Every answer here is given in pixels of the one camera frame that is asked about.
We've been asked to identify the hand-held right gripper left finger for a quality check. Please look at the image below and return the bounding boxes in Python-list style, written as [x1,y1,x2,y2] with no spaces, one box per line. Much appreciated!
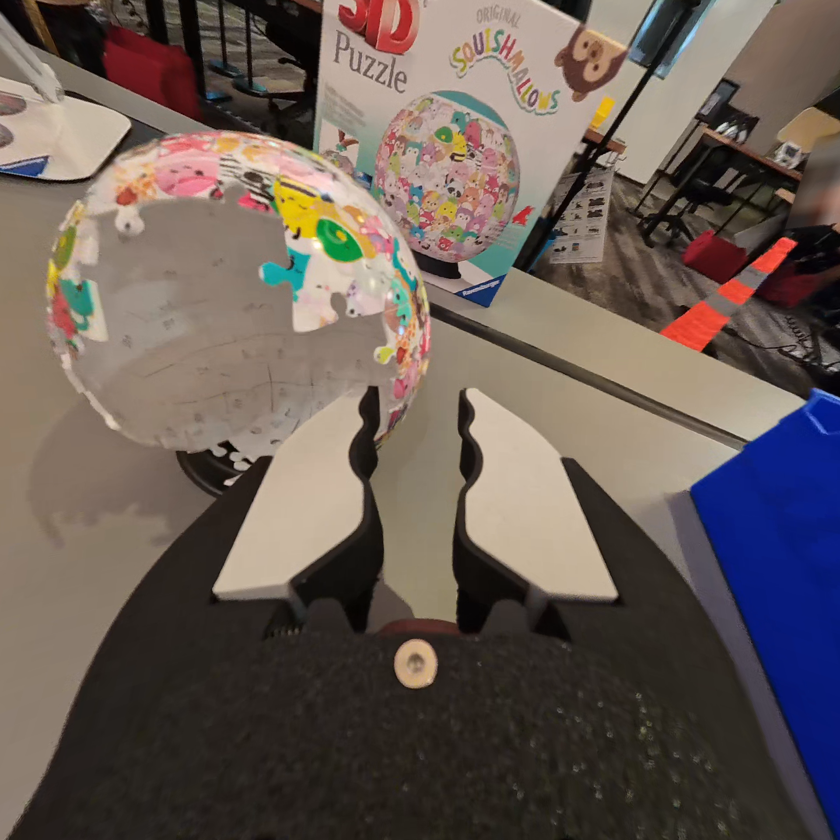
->
[211,386,386,633]

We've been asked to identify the blue plastic bin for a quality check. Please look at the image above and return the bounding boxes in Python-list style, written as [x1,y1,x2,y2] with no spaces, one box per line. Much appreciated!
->
[689,387,840,815]

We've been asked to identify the puzzle box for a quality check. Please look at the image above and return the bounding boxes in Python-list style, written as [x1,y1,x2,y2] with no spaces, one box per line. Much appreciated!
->
[314,0,631,309]

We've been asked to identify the wooden desk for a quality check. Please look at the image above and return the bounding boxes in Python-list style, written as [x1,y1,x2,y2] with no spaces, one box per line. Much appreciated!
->
[696,125,805,201]

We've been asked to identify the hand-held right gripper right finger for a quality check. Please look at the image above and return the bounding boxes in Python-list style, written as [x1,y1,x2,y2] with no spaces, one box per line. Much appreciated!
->
[452,386,620,633]

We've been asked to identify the red storage box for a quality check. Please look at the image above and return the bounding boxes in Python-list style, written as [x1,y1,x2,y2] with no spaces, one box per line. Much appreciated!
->
[682,230,749,284]
[755,256,829,307]

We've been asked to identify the orange traffic cone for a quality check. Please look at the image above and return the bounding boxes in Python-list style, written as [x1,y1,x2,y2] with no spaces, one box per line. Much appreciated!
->
[659,236,798,353]

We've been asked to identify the colourful puzzle ball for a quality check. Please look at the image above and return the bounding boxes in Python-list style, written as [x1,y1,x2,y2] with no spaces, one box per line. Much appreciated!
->
[45,130,434,470]

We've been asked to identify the printed instruction sheet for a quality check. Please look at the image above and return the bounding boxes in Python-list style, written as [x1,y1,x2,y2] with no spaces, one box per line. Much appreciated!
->
[548,167,618,265]

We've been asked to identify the red fabric bin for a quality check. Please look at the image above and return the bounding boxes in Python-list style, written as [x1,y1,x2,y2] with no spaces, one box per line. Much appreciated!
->
[101,25,201,122]

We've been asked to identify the black ball stand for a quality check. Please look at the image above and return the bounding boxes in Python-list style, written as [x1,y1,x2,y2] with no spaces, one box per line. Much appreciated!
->
[176,441,273,498]

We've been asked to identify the white stand base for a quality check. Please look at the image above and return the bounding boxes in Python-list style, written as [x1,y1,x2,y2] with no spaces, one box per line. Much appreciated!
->
[0,13,132,183]

